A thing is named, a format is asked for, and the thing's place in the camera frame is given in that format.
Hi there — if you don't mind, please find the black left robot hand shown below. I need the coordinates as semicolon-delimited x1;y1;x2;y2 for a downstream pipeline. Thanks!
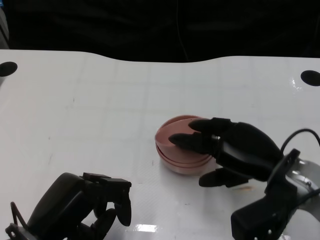
26;171;133;240

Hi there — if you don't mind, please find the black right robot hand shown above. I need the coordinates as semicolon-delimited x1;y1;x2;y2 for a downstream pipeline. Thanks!
168;116;285;188

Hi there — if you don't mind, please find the pink plastic bowl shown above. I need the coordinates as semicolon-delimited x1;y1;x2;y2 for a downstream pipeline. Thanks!
154;114;217;163
156;147;213;168
159;156;213;175

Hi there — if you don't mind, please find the black cloth backdrop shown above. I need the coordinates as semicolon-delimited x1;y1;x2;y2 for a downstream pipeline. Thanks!
0;0;320;63

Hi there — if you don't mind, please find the grey white panel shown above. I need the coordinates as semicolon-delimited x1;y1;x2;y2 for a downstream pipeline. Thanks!
0;0;10;50

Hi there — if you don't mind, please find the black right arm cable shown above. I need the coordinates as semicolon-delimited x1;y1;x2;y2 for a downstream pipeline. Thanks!
279;128;320;153

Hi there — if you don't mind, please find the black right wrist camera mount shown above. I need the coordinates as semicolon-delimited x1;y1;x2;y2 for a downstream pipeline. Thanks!
230;148;301;240

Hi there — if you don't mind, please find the black table cable grommet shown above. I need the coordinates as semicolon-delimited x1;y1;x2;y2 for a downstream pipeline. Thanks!
300;70;320;87
0;61;18;77

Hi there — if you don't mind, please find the thin black hanging cable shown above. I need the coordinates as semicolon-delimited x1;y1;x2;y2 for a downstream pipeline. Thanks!
175;0;189;62

